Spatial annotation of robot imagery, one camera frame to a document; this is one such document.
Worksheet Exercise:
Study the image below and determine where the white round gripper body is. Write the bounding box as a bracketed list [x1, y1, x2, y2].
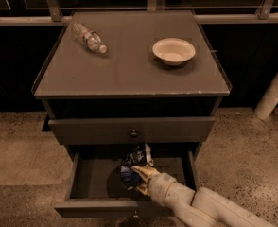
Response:
[148, 173, 177, 206]

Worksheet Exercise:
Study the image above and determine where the blue chip bag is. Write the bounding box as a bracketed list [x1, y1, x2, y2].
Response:
[120, 143, 153, 190]

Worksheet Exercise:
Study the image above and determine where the white paper bowl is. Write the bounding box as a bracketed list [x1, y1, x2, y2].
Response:
[152, 38, 196, 66]

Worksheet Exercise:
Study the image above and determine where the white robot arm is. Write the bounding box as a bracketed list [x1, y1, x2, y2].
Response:
[132, 166, 275, 227]

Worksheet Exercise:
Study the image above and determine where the brass middle drawer knob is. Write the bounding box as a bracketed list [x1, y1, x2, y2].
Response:
[119, 213, 145, 227]

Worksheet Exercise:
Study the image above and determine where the brass drawer knob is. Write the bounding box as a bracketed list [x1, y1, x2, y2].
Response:
[119, 213, 145, 227]
[130, 129, 138, 138]

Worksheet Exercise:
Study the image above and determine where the brass top drawer knob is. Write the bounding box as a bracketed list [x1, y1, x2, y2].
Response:
[130, 129, 138, 138]

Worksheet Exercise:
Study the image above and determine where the grey top drawer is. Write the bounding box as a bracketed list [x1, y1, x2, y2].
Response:
[49, 116, 215, 145]

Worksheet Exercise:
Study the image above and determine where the open grey middle drawer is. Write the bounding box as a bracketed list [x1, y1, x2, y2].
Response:
[55, 144, 198, 218]

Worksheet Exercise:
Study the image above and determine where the grey drawer cabinet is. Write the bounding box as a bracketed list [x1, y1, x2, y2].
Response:
[33, 11, 231, 152]

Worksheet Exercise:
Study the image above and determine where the clear plastic water bottle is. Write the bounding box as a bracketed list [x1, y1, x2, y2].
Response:
[71, 23, 108, 54]

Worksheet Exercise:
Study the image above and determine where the white post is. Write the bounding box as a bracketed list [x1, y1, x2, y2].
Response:
[254, 73, 278, 120]

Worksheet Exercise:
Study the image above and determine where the metal railing frame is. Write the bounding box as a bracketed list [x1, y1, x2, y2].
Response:
[0, 0, 278, 27]

